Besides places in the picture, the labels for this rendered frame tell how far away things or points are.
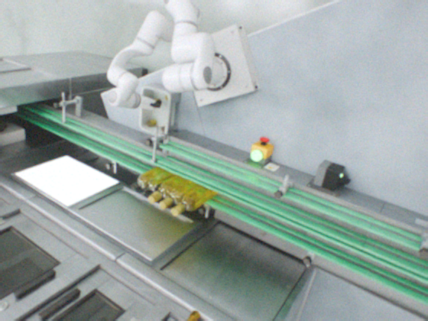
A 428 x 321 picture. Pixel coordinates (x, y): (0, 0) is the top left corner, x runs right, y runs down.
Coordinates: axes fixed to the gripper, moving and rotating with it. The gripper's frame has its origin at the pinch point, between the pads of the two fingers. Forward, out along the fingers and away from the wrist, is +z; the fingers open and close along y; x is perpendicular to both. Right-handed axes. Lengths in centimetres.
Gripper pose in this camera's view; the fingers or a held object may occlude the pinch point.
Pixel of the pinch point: (154, 103)
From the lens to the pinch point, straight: 172.4
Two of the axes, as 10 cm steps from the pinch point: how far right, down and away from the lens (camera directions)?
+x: 2.7, -9.3, -2.3
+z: 5.4, -0.5, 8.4
